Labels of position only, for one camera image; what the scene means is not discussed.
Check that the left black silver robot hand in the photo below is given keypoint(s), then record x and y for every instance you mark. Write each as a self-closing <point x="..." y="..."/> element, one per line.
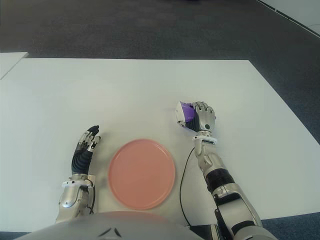
<point x="81" y="162"/>

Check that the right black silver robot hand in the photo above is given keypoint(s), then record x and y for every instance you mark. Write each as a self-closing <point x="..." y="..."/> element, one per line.
<point x="206" y="120"/>

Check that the purple tissue paper pack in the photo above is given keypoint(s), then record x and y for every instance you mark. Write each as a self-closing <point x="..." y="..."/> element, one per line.
<point x="185" y="112"/>

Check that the pink round plate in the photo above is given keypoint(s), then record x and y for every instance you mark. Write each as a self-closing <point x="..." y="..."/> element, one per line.
<point x="141" y="175"/>

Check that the grey robot torso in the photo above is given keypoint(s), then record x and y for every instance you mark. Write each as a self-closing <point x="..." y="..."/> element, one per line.
<point x="112" y="227"/>

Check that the white neighbouring table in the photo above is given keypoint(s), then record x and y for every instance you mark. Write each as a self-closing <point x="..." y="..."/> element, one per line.
<point x="10" y="62"/>

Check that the white panel with dark edge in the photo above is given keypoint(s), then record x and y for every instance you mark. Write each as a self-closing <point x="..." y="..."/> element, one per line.
<point x="297" y="10"/>

